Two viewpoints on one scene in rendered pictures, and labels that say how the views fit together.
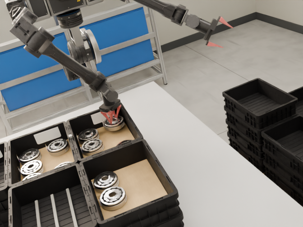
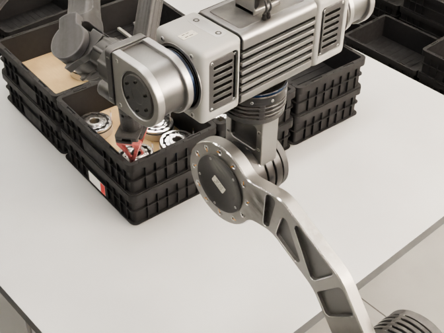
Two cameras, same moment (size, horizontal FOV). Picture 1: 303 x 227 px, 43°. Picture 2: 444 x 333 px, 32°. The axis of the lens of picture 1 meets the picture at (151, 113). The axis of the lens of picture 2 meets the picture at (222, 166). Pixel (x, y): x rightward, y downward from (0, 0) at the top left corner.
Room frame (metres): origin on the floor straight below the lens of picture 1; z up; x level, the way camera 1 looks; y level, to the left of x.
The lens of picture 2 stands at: (3.27, -0.31, 2.22)
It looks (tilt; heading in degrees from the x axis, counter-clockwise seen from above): 40 degrees down; 154
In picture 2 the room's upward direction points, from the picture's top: 1 degrees clockwise
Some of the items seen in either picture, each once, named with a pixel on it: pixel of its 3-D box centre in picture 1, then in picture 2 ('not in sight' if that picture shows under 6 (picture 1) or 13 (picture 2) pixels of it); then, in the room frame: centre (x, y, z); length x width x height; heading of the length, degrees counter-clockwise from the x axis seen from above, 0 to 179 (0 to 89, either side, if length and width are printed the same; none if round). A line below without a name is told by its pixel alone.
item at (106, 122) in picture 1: (113, 120); (135, 154); (1.69, 0.20, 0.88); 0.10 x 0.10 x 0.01
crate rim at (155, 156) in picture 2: (102, 130); (135, 115); (1.56, 0.25, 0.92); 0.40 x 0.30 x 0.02; 13
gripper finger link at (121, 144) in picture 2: (112, 111); (132, 143); (1.70, 0.19, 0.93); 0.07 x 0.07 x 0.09; 53
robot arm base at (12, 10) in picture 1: (19, 13); not in sight; (1.95, 0.52, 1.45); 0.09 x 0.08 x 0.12; 107
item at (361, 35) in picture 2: not in sight; (393, 73); (0.95, 1.69, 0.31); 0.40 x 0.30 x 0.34; 17
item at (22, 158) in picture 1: (29, 155); not in sight; (1.59, 0.63, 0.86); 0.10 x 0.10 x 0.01
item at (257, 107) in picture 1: (259, 124); not in sight; (2.08, -0.69, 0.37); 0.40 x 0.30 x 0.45; 17
